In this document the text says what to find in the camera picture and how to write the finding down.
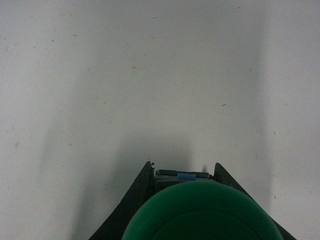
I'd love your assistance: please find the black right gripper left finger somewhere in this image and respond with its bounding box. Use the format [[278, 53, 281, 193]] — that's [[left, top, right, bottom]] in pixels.
[[90, 161, 155, 240]]

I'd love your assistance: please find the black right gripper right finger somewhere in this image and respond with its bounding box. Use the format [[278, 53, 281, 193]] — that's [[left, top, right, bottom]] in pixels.
[[212, 162, 297, 240]]

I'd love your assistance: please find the green mushroom push button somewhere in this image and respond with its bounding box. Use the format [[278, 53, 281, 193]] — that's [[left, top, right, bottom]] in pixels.
[[122, 169, 283, 240]]

